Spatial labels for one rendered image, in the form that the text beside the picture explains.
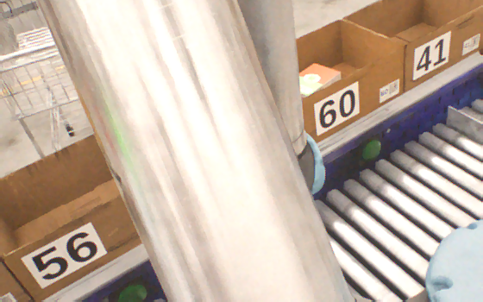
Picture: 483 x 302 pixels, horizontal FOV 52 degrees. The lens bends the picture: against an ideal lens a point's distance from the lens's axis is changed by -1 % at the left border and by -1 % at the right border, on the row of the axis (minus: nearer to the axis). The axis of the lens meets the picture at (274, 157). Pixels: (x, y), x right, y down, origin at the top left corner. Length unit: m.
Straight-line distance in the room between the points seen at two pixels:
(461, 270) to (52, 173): 1.21
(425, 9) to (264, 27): 1.53
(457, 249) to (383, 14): 1.52
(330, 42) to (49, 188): 0.99
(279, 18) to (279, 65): 0.05
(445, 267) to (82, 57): 0.28
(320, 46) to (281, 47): 1.18
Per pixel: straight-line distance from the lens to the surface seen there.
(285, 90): 0.55
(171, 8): 0.27
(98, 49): 0.28
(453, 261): 0.39
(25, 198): 1.47
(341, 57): 1.79
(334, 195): 1.47
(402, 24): 1.96
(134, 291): 1.28
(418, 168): 1.55
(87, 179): 1.49
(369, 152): 1.50
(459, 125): 1.71
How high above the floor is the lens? 1.79
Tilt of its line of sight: 40 degrees down
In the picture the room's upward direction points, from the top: 11 degrees counter-clockwise
